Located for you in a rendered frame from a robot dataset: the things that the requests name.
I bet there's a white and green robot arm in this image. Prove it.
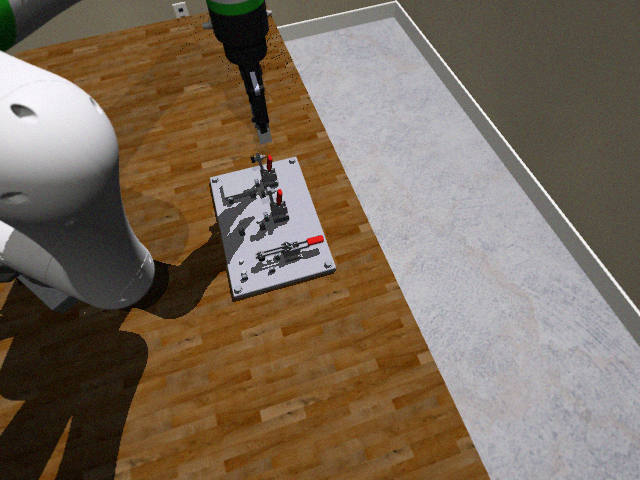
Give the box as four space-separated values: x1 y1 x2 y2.
0 0 272 310

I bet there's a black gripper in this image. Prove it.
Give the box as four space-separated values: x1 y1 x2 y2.
223 37 272 144

